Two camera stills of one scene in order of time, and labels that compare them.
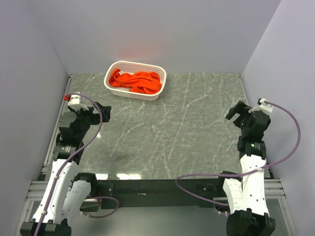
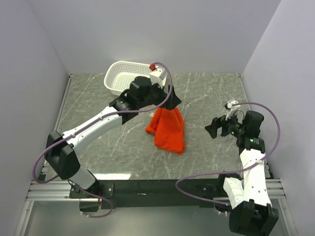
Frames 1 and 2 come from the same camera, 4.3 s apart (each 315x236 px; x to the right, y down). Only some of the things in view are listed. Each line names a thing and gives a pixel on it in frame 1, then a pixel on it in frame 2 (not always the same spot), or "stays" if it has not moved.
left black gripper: (95, 117) → (173, 101)
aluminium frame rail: (274, 188) stays
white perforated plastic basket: (132, 67) stays
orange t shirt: (144, 82) → (168, 127)
